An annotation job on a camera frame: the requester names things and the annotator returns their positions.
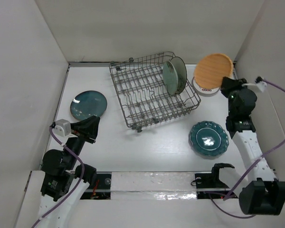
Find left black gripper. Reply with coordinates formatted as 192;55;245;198
64;114;100;168

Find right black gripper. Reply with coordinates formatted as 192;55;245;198
219;76;251;116

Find dark blue round plate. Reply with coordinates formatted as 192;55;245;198
70;90;107;121

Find white plate red characters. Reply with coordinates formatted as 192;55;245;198
192;77;220;96

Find orange woven round plate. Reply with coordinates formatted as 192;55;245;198
193;53;233;89

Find teal scalloped plate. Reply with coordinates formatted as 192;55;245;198
189;121;229;157

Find light green floral plate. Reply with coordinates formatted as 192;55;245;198
162;61;178;95

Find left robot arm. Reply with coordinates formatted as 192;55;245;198
32;115;100;228

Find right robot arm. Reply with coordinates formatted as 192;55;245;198
210;76;285;216

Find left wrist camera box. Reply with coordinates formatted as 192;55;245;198
53;119;71;137

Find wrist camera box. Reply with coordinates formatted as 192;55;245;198
242;76;267;93
53;119;71;137

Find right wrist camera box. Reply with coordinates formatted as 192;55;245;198
242;76;267;93

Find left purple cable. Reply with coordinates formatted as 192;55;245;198
30;125;86;228

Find purple cable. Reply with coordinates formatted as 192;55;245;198
30;125;86;228
210;79;285;218

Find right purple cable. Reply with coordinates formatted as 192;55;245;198
210;79;285;218

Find white foam front rail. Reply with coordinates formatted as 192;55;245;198
110;172;197;200

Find grey wire dish rack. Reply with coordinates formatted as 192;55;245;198
109;51;201;133

